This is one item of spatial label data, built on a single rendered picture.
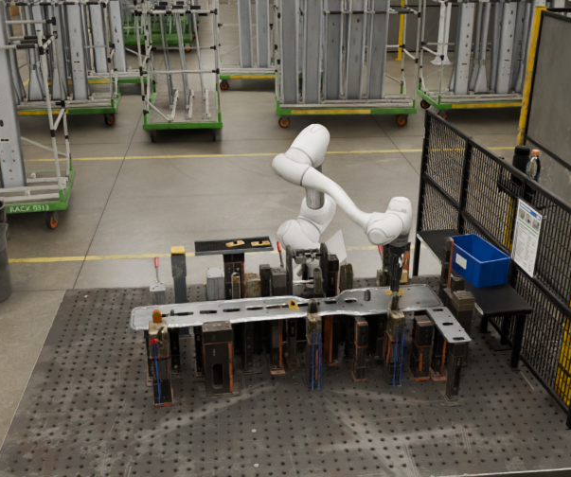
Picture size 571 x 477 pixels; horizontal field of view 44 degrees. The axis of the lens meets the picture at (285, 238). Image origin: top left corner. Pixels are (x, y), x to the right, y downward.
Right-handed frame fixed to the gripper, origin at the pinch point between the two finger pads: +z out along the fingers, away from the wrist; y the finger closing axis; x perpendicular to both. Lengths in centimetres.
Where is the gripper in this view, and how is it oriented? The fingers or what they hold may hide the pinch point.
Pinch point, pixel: (395, 284)
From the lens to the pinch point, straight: 325.7
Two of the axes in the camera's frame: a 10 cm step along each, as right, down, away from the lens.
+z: 0.0, 9.1, 4.1
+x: 9.9, -0.7, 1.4
